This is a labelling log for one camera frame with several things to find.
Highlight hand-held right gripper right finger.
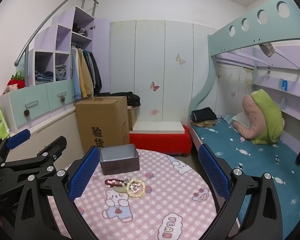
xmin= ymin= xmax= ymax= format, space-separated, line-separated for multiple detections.
xmin=198 ymin=144 xmax=283 ymax=240

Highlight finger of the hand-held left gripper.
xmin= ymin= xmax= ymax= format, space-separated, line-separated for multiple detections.
xmin=0 ymin=129 xmax=32 ymax=160
xmin=0 ymin=136 xmax=67 ymax=180

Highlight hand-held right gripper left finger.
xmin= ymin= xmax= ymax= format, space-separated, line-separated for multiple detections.
xmin=14 ymin=145 xmax=101 ymax=240

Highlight grey metal box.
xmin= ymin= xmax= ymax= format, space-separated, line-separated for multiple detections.
xmin=100 ymin=144 xmax=140 ymax=176

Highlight cream bead bracelet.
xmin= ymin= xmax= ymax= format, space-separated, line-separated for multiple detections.
xmin=125 ymin=179 xmax=146 ymax=197

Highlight beige low cabinet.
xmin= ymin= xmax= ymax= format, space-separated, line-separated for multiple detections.
xmin=5 ymin=105 xmax=85 ymax=163

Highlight blue printed bedsheet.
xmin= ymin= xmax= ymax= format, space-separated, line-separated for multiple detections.
xmin=191 ymin=115 xmax=300 ymax=238

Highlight teal drawer unit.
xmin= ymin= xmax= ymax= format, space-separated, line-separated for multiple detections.
xmin=0 ymin=80 xmax=75 ymax=133

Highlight pink plush toy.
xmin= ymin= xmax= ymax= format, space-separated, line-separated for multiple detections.
xmin=4 ymin=84 xmax=18 ymax=95

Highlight folded tan clothes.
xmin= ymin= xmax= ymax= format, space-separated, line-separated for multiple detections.
xmin=191 ymin=119 xmax=218 ymax=128

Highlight pink checked bear tablecloth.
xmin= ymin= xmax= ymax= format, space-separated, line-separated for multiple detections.
xmin=47 ymin=148 xmax=224 ymax=240

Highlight strawberry plush toy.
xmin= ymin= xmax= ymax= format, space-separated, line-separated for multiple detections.
xmin=7 ymin=70 xmax=25 ymax=90

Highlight large cardboard box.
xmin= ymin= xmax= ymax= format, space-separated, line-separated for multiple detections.
xmin=75 ymin=96 xmax=130 ymax=153

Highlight white pillow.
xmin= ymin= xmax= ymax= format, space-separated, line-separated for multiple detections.
xmin=233 ymin=112 xmax=252 ymax=132

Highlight folded dark clothes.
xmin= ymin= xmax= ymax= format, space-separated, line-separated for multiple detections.
xmin=191 ymin=107 xmax=217 ymax=123

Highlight red storage box white lid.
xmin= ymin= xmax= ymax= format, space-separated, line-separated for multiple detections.
xmin=129 ymin=125 xmax=192 ymax=155

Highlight small cardboard box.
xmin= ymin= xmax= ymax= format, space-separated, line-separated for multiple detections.
xmin=127 ymin=106 xmax=140 ymax=131

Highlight white board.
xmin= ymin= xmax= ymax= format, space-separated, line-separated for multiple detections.
xmin=129 ymin=121 xmax=185 ymax=134

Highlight light blue hanging shirt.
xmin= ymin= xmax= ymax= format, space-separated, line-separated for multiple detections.
xmin=70 ymin=48 xmax=82 ymax=100

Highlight pink plush pillow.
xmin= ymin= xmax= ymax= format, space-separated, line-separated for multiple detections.
xmin=240 ymin=95 xmax=268 ymax=140

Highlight yellow hanging jacket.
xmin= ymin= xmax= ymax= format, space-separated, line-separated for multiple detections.
xmin=77 ymin=49 xmax=94 ymax=98

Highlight green pillow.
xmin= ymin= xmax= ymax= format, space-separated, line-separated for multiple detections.
xmin=250 ymin=89 xmax=285 ymax=145

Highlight dark hanging jacket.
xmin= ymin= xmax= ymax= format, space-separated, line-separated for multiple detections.
xmin=88 ymin=51 xmax=102 ymax=96

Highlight black bag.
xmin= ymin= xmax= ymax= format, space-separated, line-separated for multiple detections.
xmin=110 ymin=92 xmax=141 ymax=107

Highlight grey metal handrail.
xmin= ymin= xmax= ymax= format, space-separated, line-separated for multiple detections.
xmin=14 ymin=0 xmax=99 ymax=67

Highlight dark clothes on shelf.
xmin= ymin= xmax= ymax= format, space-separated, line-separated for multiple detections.
xmin=72 ymin=23 xmax=89 ymax=36

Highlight purple staircase cabinet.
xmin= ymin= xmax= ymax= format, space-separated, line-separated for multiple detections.
xmin=25 ymin=6 xmax=110 ymax=98

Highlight white wardrobe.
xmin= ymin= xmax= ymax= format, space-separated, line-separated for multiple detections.
xmin=109 ymin=19 xmax=217 ymax=130

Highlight teal bunk bed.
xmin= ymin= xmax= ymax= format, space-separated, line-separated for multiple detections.
xmin=187 ymin=0 xmax=300 ymax=240

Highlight grey hanging cloth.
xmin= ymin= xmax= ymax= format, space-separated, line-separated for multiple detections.
xmin=259 ymin=42 xmax=275 ymax=57

